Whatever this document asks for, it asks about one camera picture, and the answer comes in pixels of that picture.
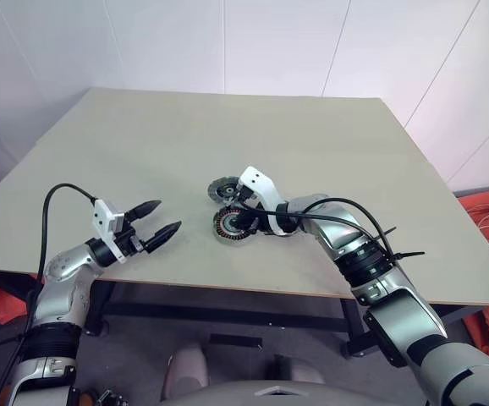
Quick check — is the black zip tie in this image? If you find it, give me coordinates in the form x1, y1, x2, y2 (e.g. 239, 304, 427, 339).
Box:
378, 227, 426, 266

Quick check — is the orange net with white ropes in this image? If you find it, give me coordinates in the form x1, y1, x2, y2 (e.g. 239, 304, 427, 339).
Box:
455, 183, 489, 281

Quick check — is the grey rounded shape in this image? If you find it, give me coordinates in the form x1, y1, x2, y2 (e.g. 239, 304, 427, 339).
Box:
162, 342, 210, 399

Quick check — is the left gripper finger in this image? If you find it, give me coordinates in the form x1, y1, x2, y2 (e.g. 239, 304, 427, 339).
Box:
124, 199, 162, 222
142, 220, 183, 255

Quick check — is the grey robot torso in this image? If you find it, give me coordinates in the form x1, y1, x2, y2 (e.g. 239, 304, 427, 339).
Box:
153, 379, 434, 406

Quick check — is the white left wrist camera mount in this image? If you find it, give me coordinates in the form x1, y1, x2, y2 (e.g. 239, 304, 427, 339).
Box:
93, 198, 128, 264

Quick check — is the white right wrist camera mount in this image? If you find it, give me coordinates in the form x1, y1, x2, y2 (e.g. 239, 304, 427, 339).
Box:
237, 166, 305, 236

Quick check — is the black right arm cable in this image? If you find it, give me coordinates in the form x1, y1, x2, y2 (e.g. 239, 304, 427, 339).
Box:
244, 196, 392, 255

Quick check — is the silver spoked rotor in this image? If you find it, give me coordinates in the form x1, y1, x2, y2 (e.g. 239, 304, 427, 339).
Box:
206, 177, 242, 204

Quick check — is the black metal table frame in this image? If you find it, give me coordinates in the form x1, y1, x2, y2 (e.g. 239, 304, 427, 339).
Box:
84, 277, 485, 360

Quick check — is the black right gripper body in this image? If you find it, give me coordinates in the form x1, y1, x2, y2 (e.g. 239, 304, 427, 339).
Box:
237, 187, 272, 236

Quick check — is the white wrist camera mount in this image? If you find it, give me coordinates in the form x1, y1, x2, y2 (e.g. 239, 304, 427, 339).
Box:
93, 198, 128, 264
237, 166, 305, 236

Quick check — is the motor housing with copper windings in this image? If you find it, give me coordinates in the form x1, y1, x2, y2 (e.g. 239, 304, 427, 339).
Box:
212, 206, 263, 244

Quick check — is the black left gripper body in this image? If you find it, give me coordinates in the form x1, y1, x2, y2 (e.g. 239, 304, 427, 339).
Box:
115, 212, 149, 258

